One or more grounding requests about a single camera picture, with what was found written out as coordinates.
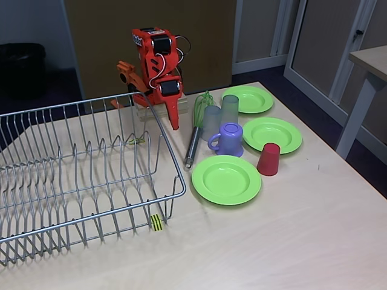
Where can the red-orange gripper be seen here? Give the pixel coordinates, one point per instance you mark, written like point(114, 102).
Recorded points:
point(170, 88)

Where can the pale translucent plastic cup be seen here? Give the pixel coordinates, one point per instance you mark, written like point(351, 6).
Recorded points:
point(210, 121)

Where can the smoky translucent plastic cup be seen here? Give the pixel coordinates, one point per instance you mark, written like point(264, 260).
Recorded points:
point(230, 108)

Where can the purple plastic mug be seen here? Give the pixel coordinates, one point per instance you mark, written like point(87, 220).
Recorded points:
point(229, 139)

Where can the red plastic cup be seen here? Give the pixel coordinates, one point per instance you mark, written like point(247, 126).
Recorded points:
point(268, 161)

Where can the red-orange robot arm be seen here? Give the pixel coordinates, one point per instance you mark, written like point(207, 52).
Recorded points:
point(148, 60)

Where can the wooden base block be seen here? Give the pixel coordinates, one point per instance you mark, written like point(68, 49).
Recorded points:
point(184, 105)

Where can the yellow black striped tape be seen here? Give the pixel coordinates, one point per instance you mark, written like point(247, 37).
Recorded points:
point(157, 223)
point(137, 141)

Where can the orange clamp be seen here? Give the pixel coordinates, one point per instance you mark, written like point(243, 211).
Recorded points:
point(125, 71)

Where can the green plastic plate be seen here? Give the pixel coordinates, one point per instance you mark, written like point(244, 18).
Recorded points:
point(226, 181)
point(257, 98)
point(272, 133)

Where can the brown board panel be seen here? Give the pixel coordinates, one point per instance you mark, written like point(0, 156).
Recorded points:
point(106, 45)

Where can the black trash bin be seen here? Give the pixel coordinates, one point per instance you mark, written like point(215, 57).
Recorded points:
point(21, 69)

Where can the grey cabinet with lock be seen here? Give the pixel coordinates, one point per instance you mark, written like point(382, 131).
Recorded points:
point(326, 36)

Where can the beige side table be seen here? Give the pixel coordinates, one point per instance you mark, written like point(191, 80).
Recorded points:
point(372, 56)

